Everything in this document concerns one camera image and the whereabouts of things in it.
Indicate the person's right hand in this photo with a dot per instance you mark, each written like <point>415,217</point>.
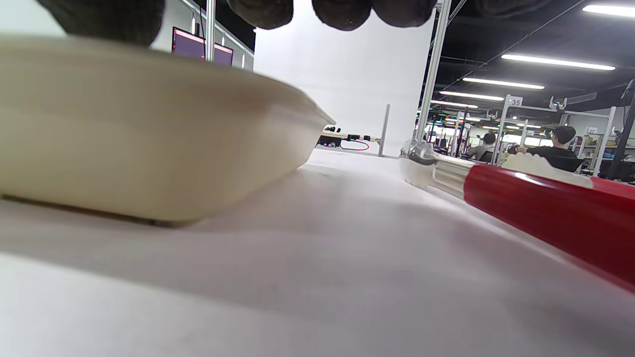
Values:
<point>99,20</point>

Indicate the beige baking tray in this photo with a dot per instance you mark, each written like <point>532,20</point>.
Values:
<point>149,139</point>

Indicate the purple-screen monitor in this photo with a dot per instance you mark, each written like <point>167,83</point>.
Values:
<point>188,45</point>

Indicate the white partition panel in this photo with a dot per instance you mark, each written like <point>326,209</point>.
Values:
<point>347,74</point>

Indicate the white metal shelf rack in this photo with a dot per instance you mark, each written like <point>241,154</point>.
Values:
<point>516,101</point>

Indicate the row of ceiling light strips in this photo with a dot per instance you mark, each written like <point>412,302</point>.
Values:
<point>555,62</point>

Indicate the black slanted stand pole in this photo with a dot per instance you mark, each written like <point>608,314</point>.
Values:
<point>624,144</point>

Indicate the aluminium frame post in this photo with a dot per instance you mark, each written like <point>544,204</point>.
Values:
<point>210,29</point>

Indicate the short grey post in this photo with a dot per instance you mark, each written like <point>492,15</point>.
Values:
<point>384,131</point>

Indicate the aluminium frame pole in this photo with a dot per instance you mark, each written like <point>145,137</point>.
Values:
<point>432,69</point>

